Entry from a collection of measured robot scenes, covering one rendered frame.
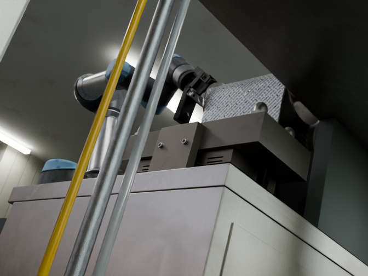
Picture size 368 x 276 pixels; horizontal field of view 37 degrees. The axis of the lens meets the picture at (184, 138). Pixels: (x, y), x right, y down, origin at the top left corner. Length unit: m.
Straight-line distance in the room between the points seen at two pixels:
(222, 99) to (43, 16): 3.94
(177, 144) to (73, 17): 4.04
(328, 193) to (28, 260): 0.61
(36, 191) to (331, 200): 0.63
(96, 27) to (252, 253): 4.25
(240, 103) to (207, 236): 0.56
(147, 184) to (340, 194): 0.40
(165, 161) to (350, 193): 0.40
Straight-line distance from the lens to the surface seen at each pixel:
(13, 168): 8.50
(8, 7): 0.42
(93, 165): 1.86
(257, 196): 0.90
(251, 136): 0.94
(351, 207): 1.18
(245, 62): 4.83
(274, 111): 1.23
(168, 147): 1.04
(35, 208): 1.23
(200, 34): 4.63
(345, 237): 1.15
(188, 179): 0.89
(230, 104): 1.33
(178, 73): 1.63
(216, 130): 1.00
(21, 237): 1.22
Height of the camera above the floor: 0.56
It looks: 25 degrees up
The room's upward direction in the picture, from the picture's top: 16 degrees clockwise
